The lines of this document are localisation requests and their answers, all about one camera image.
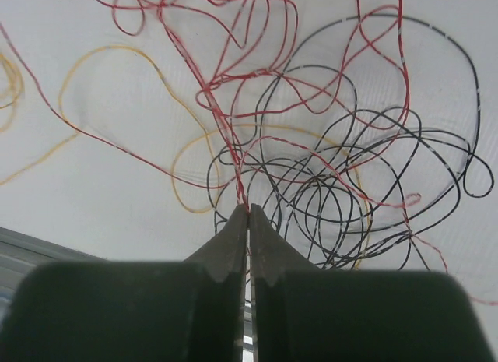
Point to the aluminium mounting rail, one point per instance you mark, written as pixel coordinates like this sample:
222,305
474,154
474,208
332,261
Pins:
21,253

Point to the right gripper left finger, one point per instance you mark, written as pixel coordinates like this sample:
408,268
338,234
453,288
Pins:
191,310

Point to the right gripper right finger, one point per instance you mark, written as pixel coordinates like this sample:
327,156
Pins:
303,313

